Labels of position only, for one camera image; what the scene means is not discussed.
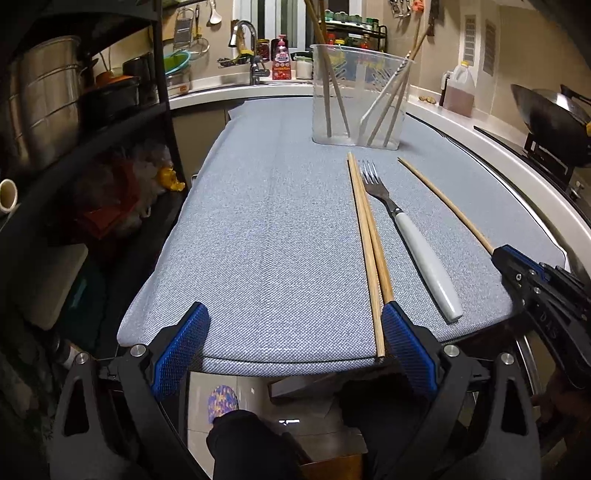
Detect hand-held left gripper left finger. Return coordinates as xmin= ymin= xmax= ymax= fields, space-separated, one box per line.
xmin=48 ymin=302 xmax=211 ymax=480

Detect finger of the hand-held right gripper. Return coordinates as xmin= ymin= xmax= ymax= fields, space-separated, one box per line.
xmin=502 ymin=274 xmax=537 ymax=308
xmin=491 ymin=246 xmax=550 ymax=283

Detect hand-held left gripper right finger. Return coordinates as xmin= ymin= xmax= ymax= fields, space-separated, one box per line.
xmin=382 ymin=301 xmax=546 ymax=480

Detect wooden chopstick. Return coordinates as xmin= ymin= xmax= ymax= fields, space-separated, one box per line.
xmin=318 ymin=0 xmax=334 ymax=138
xmin=304 ymin=0 xmax=352 ymax=135
xmin=346 ymin=152 xmax=387 ymax=359
xmin=367 ymin=21 xmax=435 ymax=145
xmin=350 ymin=153 xmax=396 ymax=306
xmin=397 ymin=157 xmax=495 ymax=255
xmin=381 ymin=69 xmax=414 ymax=147

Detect striped-handle spoon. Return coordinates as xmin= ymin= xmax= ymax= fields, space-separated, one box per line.
xmin=359 ymin=55 xmax=412 ymax=133

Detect clear plastic utensil container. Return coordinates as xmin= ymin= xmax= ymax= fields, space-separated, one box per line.
xmin=309 ymin=43 xmax=417 ymax=151

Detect colourful round floor mat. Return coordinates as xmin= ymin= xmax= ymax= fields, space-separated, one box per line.
xmin=207 ymin=385 xmax=239 ymax=424

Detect black gas stove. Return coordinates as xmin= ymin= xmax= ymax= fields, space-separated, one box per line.
xmin=475 ymin=124 xmax=591 ymax=205

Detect person's left leg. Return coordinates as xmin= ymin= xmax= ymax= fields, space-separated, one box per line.
xmin=206 ymin=410 xmax=303 ymax=480

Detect blue-grey woven mat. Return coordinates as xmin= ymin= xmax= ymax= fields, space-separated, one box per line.
xmin=117 ymin=96 xmax=570 ymax=366

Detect grey cutting board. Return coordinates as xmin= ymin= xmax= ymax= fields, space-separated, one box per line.
xmin=13 ymin=242 xmax=89 ymax=331

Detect dark metal wok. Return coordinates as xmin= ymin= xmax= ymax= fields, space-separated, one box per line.
xmin=510 ymin=83 xmax=591 ymax=169

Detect red plastic bag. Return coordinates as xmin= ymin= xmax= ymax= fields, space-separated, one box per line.
xmin=78 ymin=143 xmax=177 ymax=241

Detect yellow plastic toy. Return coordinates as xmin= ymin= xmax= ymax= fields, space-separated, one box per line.
xmin=156 ymin=166 xmax=186 ymax=193

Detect plastic cooking oil jug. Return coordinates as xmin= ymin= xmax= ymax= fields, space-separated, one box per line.
xmin=444 ymin=61 xmax=478 ymax=119

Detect roll of tape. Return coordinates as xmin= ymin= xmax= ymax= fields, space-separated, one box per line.
xmin=0 ymin=178 xmax=20 ymax=216

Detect black metal shelf rack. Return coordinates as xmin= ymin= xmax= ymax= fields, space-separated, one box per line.
xmin=0 ymin=0 xmax=191 ymax=370

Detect black cooking pot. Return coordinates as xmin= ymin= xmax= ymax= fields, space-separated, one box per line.
xmin=87 ymin=76 xmax=142 ymax=121

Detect hanging kitchen tools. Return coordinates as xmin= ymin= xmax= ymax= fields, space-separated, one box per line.
xmin=390 ymin=0 xmax=426 ymax=20

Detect large steel stockpot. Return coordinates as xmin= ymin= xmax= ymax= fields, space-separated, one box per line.
xmin=8 ymin=36 xmax=89 ymax=168

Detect green colander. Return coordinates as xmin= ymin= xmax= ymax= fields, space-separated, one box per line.
xmin=162 ymin=50 xmax=193 ymax=78

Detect black spice rack with bottles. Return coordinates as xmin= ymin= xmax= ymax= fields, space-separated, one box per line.
xmin=322 ymin=8 xmax=389 ymax=52

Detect pink pouch bottle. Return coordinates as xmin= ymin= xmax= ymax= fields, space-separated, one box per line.
xmin=271 ymin=34 xmax=292 ymax=80

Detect chrome kitchen faucet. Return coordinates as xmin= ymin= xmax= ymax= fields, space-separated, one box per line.
xmin=229 ymin=20 xmax=271 ymax=86

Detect hanging metal grater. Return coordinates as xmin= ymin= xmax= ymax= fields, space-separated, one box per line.
xmin=174 ymin=8 xmax=193 ymax=49

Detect white-framed window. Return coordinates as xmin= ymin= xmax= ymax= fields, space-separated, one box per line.
xmin=233 ymin=0 xmax=325 ymax=52

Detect white-handled metal fork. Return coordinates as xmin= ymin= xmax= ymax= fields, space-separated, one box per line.
xmin=359 ymin=160 xmax=464 ymax=323

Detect wall vent grille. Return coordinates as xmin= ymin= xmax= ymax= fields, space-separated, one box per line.
xmin=462 ymin=14 xmax=498 ymax=75

